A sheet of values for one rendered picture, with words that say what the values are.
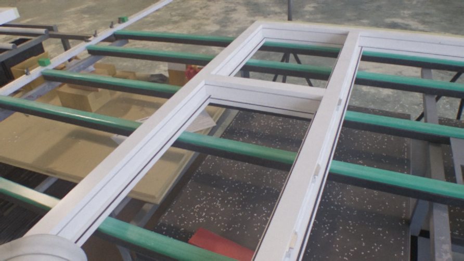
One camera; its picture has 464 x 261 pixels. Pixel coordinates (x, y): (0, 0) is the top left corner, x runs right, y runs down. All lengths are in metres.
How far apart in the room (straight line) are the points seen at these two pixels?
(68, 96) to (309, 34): 1.13
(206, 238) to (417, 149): 0.90
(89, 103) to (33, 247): 1.42
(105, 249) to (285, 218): 1.00
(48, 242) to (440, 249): 0.70
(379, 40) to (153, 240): 1.16
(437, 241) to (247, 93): 0.64
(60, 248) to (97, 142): 1.20
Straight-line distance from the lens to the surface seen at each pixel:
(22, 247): 0.29
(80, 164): 1.39
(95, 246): 1.54
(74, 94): 1.72
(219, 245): 0.99
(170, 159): 1.27
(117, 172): 0.83
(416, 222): 1.13
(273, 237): 0.61
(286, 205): 0.66
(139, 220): 1.13
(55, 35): 2.33
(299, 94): 1.01
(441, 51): 1.54
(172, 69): 1.72
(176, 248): 0.71
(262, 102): 1.06
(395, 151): 1.41
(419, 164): 1.43
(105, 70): 1.89
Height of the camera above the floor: 1.42
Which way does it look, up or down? 35 degrees down
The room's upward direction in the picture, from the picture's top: 5 degrees counter-clockwise
